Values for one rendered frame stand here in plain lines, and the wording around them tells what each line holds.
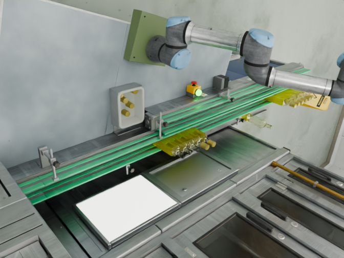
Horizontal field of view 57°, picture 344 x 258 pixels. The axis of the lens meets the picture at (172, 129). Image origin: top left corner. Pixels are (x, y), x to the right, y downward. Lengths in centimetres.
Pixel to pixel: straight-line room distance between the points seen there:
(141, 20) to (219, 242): 116
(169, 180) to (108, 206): 38
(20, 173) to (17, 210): 50
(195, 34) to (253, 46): 29
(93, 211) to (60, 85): 64
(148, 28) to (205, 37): 35
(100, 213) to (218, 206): 60
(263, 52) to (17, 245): 120
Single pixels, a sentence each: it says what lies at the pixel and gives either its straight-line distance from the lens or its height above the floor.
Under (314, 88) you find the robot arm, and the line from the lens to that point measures 157.
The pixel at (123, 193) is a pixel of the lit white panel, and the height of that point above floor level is 107.
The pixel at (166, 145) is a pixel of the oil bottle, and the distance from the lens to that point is 185.
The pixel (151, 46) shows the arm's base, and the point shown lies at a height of 85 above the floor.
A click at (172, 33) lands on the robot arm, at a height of 101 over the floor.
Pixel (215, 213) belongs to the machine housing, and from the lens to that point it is 170.
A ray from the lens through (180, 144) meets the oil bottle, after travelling 186.
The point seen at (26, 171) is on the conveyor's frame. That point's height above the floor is 83.
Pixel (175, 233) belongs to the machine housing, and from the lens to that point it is 156.
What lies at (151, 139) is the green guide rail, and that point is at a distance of 187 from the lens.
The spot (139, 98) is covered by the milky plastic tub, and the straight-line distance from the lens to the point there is 187.
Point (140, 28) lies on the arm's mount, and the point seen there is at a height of 82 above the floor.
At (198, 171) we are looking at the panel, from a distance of 191.
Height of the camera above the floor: 221
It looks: 41 degrees down
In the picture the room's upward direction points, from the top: 119 degrees clockwise
